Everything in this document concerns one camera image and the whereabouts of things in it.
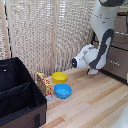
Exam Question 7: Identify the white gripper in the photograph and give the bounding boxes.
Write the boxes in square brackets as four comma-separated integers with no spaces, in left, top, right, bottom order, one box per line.
[86,68,100,76]

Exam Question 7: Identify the brown drawer cabinet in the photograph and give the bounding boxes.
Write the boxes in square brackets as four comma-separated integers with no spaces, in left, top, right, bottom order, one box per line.
[91,7,128,84]

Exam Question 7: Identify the yellow plastic bowl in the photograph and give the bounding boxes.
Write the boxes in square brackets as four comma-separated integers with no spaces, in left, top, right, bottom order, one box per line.
[51,71,68,85]

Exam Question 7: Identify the blue plastic bowl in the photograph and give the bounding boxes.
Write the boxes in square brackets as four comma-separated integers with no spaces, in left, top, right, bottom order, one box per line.
[53,83,73,100]

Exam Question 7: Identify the colourful patterned snack box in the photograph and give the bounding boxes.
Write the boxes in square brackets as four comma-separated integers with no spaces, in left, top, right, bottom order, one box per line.
[36,71,53,102]

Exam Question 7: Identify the beige bamboo screen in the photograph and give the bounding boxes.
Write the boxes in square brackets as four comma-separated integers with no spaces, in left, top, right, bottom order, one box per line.
[0,0,98,82]

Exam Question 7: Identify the black fabric storage box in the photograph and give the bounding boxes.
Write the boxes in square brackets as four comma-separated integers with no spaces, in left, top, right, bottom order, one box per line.
[0,56,48,128]

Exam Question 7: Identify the wooden screen post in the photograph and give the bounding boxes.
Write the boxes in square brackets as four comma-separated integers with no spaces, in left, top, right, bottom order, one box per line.
[49,0,61,77]

